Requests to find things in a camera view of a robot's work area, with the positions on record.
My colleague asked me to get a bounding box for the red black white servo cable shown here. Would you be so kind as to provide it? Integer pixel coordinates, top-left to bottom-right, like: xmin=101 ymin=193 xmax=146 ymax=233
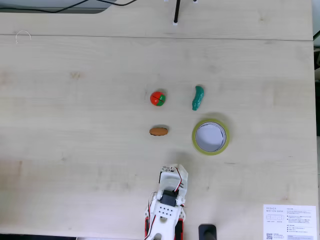
xmin=170 ymin=166 xmax=182 ymax=193

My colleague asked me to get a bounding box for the clear packing tape roll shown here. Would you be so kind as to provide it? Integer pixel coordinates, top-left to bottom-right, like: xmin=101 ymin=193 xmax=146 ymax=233
xmin=191 ymin=118 xmax=231 ymax=156

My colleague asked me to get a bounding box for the white printed paper sheet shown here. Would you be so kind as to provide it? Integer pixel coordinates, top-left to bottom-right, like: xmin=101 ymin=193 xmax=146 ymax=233
xmin=262 ymin=204 xmax=317 ymax=240

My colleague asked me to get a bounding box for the thin white wire hook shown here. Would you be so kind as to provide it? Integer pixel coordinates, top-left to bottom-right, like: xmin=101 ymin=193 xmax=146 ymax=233
xmin=15 ymin=30 xmax=32 ymax=45

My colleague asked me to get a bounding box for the black camera stand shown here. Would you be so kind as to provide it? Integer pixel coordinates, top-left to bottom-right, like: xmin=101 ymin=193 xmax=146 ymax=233
xmin=163 ymin=0 xmax=199 ymax=27

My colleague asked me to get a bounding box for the toy hamburger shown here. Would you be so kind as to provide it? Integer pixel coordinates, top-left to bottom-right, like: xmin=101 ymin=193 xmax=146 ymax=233
xmin=149 ymin=126 xmax=169 ymax=137

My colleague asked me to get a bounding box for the black monitor stand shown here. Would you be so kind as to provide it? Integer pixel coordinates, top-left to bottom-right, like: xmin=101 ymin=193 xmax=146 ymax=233
xmin=198 ymin=223 xmax=217 ymax=240

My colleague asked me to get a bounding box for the green toy cucumber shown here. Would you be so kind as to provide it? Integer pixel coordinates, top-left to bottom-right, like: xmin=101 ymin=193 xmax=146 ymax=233
xmin=191 ymin=85 xmax=205 ymax=112

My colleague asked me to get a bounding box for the red toy strawberry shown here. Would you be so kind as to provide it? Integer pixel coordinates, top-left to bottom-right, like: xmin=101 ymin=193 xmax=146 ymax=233
xmin=149 ymin=90 xmax=168 ymax=107

